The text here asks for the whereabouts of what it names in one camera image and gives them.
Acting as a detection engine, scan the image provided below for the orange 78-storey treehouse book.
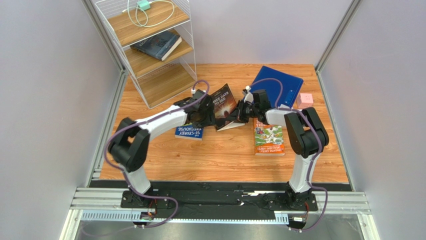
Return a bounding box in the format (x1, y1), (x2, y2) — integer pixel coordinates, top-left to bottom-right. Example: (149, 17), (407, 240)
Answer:
(253, 118), (286, 156)

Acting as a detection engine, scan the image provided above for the blue file folder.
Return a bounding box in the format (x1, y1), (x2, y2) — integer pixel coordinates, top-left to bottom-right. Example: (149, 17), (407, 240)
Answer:
(250, 66), (304, 107)

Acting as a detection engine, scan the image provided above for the blue 91-storey treehouse book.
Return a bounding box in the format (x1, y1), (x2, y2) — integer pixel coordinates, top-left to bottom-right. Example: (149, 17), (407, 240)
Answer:
(174, 124), (204, 141)

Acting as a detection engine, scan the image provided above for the three days to see book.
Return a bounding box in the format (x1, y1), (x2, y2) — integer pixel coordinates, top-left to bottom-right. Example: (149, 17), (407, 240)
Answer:
(211, 83), (245, 132)

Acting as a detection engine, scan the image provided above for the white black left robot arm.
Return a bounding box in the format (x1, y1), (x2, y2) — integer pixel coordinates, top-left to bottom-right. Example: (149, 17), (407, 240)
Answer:
(104, 89), (215, 200)

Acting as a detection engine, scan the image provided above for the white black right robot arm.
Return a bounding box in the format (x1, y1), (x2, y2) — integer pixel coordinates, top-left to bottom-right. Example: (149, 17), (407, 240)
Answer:
(225, 89), (329, 209)

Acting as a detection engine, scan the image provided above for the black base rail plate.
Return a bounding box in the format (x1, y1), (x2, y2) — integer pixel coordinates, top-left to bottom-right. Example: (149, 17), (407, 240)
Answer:
(89, 180), (353, 221)

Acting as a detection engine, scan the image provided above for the nineteen eighty-four book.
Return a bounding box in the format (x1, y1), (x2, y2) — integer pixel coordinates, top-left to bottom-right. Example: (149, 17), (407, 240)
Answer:
(130, 31), (183, 61)

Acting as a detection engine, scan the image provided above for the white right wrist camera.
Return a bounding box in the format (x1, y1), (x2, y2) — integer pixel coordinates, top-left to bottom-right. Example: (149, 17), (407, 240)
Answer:
(242, 85), (254, 103)

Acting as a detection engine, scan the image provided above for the pink cube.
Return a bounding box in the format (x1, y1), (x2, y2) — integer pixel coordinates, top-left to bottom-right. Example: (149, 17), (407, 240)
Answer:
(296, 92), (314, 109)

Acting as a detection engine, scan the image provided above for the white wire wooden shelf rack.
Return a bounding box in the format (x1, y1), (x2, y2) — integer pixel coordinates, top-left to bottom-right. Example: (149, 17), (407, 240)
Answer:
(93, 0), (197, 109)

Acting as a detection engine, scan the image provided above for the mint green charger block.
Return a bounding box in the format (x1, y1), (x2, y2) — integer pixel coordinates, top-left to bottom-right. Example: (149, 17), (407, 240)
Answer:
(136, 0), (151, 11)

